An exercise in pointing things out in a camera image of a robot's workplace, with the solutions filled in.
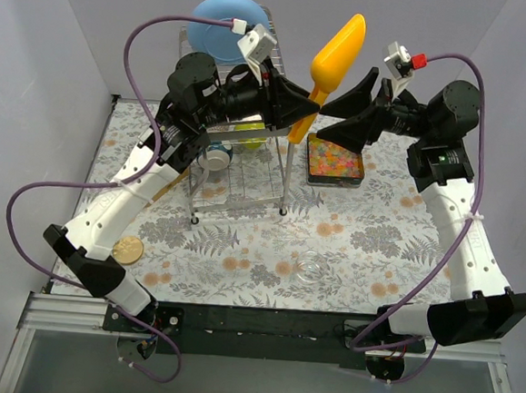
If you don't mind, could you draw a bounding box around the square tin of star candies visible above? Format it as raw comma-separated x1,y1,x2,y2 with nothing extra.
306,133,365,188

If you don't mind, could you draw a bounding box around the yellow plastic scoop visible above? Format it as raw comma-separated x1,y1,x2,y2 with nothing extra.
286,8,368,151

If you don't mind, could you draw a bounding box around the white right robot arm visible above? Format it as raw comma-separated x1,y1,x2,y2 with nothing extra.
317,69,526,350

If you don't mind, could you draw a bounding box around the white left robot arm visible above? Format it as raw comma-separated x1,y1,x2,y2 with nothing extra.
43,52,319,333

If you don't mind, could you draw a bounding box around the green bowl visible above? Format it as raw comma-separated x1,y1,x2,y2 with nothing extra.
233,120,270,152

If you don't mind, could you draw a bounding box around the blue plate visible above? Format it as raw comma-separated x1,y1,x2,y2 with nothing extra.
186,0,270,65

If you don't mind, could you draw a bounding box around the blue and white mug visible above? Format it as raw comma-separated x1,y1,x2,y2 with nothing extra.
196,141,233,172

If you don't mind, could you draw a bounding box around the gold tin of small items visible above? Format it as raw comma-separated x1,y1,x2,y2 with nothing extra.
151,171,189,203

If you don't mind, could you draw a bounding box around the floral patterned table mat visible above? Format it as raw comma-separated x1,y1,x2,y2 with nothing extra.
53,87,482,325

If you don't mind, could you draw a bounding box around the clear plastic jar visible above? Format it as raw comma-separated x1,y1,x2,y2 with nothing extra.
293,251,325,286

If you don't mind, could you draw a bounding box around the gold round jar lid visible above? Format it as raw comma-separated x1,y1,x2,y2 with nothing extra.
112,236,144,265

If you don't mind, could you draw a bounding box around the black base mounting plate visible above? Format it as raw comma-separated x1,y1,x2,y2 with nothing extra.
100,296,430,377

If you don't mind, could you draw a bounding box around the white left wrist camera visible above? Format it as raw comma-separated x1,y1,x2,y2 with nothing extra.
231,18,277,86

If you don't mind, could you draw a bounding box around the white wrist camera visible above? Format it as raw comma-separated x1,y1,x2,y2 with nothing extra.
231,18,277,86
383,41,428,99

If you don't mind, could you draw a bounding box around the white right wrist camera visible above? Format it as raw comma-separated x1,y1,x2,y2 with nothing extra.
383,41,428,99

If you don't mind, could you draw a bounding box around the steel wire dish rack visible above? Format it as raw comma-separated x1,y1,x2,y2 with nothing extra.
164,0,306,232

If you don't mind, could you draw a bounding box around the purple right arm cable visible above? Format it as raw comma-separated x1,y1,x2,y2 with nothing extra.
347,47,489,391

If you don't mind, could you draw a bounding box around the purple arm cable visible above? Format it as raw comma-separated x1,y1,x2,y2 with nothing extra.
347,47,489,391
0,2,251,388

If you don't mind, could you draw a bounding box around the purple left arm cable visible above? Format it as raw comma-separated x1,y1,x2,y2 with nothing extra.
0,2,251,388

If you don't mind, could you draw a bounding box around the aluminium table edge rail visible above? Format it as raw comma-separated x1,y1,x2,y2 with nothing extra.
0,294,511,393

